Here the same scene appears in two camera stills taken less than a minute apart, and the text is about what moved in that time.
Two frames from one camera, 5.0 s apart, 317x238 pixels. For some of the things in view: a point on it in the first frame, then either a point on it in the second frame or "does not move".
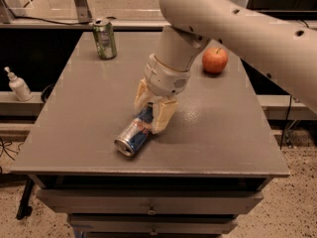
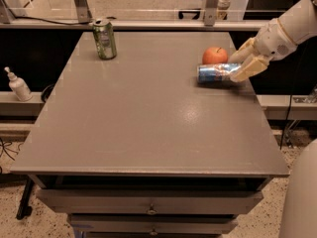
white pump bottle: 19,86 does not move
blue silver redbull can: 134,135 → 216,74
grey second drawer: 155,223 does not move
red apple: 215,59 does not move
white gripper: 163,77 → 271,40
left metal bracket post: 83,12 does not move
